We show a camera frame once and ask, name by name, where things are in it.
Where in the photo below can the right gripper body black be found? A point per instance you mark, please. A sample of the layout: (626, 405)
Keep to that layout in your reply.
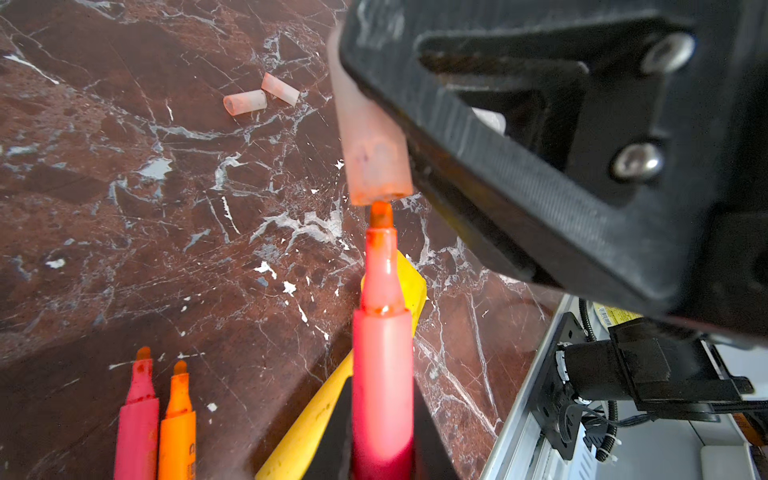
(729, 282)

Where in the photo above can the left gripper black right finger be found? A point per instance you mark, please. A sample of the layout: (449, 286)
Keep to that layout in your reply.
(431, 460)

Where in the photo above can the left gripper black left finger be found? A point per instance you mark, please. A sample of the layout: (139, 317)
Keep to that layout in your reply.
(332, 459)

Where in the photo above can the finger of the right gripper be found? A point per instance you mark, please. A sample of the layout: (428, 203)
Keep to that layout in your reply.
(582, 145)

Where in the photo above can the pink marker pen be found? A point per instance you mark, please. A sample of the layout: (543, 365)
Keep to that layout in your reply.
(383, 397)

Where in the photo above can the translucent pink pen cap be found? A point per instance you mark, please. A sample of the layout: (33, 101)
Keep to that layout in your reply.
(245, 102)

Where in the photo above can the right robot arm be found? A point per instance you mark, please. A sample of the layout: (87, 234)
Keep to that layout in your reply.
(652, 367)

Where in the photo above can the orange marker pen lower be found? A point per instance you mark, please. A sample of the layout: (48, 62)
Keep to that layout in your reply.
(178, 446)

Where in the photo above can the red marker pen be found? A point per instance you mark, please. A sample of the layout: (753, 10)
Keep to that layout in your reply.
(138, 426)

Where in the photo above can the yellow toy shovel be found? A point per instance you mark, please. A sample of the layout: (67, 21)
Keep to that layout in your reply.
(293, 455)

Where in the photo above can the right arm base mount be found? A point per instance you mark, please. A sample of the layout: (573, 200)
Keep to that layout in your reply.
(551, 394)

